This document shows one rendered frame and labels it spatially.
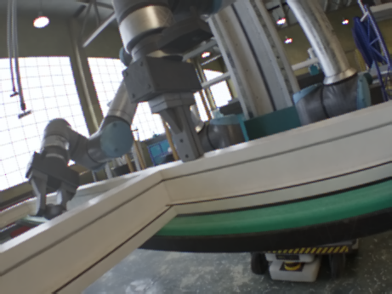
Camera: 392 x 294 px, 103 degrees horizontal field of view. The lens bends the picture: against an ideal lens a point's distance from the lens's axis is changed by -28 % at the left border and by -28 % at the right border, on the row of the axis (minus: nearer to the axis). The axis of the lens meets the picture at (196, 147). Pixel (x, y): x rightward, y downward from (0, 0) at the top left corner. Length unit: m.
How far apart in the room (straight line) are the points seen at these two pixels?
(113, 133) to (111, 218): 0.32
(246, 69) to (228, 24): 0.30
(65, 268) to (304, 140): 0.30
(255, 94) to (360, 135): 1.03
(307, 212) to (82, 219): 0.24
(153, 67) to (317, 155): 0.23
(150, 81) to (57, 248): 0.22
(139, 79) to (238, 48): 1.05
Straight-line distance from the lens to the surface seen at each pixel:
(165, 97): 0.29
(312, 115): 0.94
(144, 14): 0.34
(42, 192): 0.48
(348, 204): 0.23
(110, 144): 0.56
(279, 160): 0.27
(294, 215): 0.23
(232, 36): 1.33
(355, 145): 0.27
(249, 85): 1.26
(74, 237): 0.26
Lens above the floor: 0.98
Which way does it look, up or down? 5 degrees down
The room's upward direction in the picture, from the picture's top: 19 degrees counter-clockwise
